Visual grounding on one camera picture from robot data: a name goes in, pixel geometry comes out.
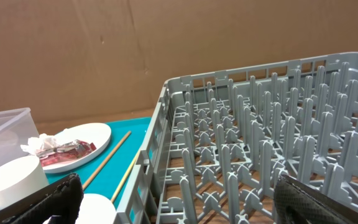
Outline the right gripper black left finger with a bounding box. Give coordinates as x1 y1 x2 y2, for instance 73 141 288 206
0 173 84 224

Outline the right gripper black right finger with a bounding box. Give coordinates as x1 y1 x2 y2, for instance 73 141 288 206
273 174 358 224

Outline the small white plate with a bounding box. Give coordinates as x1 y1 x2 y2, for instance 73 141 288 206
44 193 117 224

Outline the white cup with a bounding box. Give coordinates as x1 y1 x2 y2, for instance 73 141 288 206
0 156 48 210

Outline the red foil wrapper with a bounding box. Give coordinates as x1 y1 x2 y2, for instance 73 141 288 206
35 139 96 166

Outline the white napkin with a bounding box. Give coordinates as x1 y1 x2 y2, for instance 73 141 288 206
21 133 58 155

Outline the grey dishwasher rack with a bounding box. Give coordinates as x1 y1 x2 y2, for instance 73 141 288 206
115 52 358 223

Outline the left wooden chopstick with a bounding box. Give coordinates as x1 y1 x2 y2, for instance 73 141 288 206
82 131 132 190

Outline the wooden chopstick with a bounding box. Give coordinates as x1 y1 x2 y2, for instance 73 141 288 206
110 151 140 203
82 131 132 190

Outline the teal plastic tray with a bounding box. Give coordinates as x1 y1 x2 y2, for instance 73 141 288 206
46 118 151 197

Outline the large white plate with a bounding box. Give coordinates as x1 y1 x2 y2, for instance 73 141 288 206
43 123 111 174

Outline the right wooden chopstick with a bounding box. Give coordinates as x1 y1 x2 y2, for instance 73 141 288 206
110 151 140 203

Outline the clear plastic bin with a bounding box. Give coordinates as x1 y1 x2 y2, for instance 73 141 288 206
0 108 39 166

